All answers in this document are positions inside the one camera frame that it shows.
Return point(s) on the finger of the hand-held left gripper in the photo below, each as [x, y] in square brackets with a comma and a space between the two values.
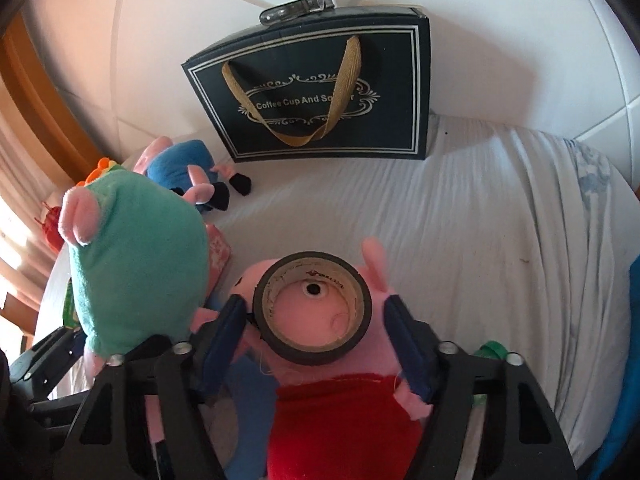
[45, 365]

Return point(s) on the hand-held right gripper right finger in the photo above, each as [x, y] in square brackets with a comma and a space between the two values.
[410, 355]

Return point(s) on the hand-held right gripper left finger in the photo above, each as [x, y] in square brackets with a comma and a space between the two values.
[225, 345]

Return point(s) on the black tape roll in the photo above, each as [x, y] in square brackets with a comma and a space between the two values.
[320, 356]

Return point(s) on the pig plush red dress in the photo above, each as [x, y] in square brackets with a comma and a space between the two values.
[340, 425]

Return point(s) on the pig plush teal dress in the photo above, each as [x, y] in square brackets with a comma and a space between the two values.
[135, 260]

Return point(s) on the blue cloth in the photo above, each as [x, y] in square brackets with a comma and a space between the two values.
[250, 385]

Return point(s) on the green plastic object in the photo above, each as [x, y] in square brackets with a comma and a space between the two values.
[492, 350]

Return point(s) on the red round object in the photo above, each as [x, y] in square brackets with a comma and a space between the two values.
[51, 230]

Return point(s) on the white bed sheet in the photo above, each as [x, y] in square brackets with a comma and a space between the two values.
[475, 235]

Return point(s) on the pig plush blue dress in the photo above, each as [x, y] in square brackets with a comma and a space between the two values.
[175, 170]

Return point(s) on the black gift bag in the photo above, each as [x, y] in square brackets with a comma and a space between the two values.
[400, 60]

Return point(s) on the metal clip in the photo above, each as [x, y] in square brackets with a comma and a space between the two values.
[295, 10]

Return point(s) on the wooden door frame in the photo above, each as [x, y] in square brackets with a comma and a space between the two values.
[30, 85]

